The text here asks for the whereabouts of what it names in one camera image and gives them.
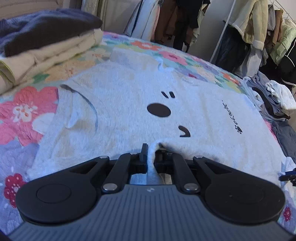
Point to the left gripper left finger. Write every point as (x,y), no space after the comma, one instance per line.
(125,166)

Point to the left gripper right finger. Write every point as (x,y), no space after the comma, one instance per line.
(175,165)

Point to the brown hanging garment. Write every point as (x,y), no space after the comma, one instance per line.
(166,23)

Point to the beige curtain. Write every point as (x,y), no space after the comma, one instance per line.
(95,7)

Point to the dark grey folded shirt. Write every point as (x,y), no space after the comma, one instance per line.
(286,137)

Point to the floral bed sheet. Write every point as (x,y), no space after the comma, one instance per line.
(28,109)

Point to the white floral folded garment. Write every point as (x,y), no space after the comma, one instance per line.
(282,94)

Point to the black jacket white piping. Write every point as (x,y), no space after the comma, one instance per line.
(288,64)

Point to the cream fleece jacket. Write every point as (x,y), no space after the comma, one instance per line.
(250,18)

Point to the black hanging garment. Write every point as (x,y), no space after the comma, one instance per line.
(187,26)

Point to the cream folded garment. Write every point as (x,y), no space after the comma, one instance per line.
(19,68)

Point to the dark navy folded sweater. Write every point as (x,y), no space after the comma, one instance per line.
(36,30)

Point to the white pink hanging garments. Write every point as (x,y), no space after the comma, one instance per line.
(143,21)

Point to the grey cat face t-shirt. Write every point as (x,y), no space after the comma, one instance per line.
(131,99)

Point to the light green hanging jacket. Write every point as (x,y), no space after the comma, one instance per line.
(281,47)

